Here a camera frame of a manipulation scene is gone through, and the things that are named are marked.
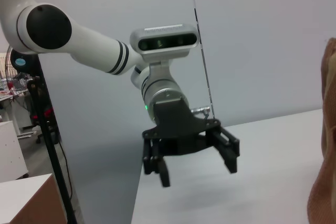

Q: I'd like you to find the metal partition bracket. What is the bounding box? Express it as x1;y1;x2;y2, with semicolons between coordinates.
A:
191;105;211;116

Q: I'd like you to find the cluttered white desk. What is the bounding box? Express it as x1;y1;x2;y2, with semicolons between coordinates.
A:
0;73;36;132

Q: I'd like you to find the brown box with white top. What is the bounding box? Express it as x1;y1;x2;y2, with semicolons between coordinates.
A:
0;173;71;224

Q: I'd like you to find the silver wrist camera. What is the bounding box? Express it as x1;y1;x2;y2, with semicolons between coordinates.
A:
129;23;201;63

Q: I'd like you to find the white cabinet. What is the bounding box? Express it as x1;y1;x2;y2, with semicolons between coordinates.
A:
0;120;30;183

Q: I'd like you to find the metal partition joint strip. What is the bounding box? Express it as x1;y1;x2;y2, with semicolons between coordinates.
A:
187;0;217;120

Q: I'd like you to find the khaki canvas food bag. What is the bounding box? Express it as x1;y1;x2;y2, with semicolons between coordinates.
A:
307;37;336;224

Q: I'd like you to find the thin black hanging cable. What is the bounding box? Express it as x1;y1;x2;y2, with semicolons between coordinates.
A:
58;140;74;200

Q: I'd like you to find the black stand pole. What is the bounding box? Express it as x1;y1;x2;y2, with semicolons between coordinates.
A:
27;76;79;224

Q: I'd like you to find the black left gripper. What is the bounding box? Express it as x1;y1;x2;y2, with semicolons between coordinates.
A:
142;98;240;188

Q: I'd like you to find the black fan with blue label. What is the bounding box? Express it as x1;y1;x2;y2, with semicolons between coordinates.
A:
5;45;40;78

